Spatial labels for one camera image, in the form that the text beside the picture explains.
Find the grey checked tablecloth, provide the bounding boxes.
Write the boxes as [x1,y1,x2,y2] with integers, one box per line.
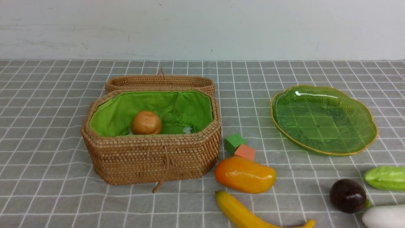
[0,60,405,228]

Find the green cube block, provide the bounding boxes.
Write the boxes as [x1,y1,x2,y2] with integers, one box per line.
[224,133,247,156]

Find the orange yellow toy mango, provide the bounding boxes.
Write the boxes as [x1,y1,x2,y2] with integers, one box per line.
[214,157,277,194]

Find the woven rattan basket lid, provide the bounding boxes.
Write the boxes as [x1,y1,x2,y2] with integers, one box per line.
[104,68,215,96]

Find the dark red passion fruit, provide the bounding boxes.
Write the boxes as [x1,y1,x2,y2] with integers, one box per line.
[329,179,371,214]

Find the yellow toy banana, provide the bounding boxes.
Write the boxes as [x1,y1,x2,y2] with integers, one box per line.
[215,190,316,228]

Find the light green toy cucumber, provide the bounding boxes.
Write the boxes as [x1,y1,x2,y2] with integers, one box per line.
[364,166,405,191]

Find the orange cube block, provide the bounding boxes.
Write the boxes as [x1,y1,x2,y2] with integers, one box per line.
[234,144,256,161]

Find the green glass plate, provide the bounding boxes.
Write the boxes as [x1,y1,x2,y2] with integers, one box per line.
[270,85,378,157]

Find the white toy radish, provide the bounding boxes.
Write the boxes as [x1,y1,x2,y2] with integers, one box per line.
[362,204,405,228]

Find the woven rattan basket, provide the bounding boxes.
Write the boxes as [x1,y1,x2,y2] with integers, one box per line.
[81,88,222,192]

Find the brown toy potato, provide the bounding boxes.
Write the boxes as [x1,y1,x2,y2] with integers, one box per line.
[130,110,162,135]

